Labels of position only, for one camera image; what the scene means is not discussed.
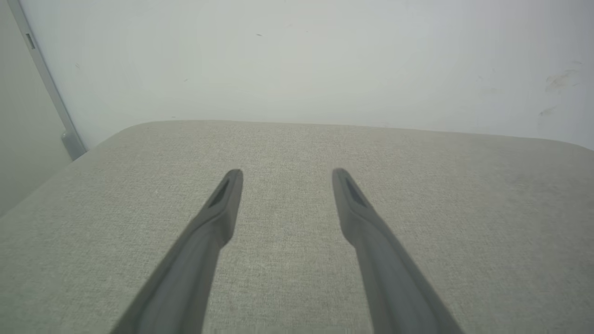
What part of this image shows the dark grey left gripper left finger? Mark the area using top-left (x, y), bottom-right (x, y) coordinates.
top-left (110, 169), bottom-right (244, 334)

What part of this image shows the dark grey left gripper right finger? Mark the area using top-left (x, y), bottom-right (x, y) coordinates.
top-left (331, 168), bottom-right (465, 334)

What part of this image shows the grey fabric sofa cushion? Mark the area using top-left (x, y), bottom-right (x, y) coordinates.
top-left (0, 120), bottom-right (594, 334)

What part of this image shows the grey metal wall rail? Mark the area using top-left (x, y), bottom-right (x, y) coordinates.
top-left (6, 0), bottom-right (88, 161)

